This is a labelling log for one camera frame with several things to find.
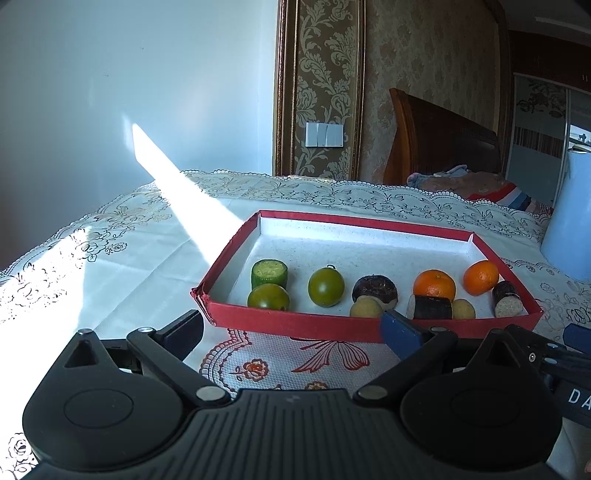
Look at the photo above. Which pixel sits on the green cucumber piece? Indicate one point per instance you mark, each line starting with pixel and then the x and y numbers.
pixel 269 271

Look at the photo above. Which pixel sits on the orange mandarin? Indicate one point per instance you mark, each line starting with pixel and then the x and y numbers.
pixel 435 283
pixel 481 277

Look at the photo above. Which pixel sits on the wardrobe with mirrored doors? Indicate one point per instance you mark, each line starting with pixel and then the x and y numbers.
pixel 549 120

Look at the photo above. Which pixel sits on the white lace tablecloth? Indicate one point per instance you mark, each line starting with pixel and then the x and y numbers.
pixel 133 262

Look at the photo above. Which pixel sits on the green tomato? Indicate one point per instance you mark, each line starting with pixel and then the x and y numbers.
pixel 269 296
pixel 326 286

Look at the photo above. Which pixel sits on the bedding with striped pillow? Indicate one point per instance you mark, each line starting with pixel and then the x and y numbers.
pixel 476 186

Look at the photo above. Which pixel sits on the brown wooden headboard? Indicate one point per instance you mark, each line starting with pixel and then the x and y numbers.
pixel 431 139

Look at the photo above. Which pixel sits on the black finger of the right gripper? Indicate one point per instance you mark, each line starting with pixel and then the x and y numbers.
pixel 578 337

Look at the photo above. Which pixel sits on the dark sugarcane piece back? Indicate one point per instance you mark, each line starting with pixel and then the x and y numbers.
pixel 429 308

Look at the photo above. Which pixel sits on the dark cut water chestnut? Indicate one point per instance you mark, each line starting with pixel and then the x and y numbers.
pixel 379 287

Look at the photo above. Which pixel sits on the light blue kettle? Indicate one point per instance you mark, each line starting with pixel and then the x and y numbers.
pixel 566 244

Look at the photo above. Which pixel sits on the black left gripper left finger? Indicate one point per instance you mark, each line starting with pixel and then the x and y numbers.
pixel 162 352

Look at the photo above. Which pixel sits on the white wall switch panel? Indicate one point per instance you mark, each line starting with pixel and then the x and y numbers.
pixel 324 135

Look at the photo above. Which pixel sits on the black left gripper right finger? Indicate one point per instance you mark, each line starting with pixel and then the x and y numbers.
pixel 422 353

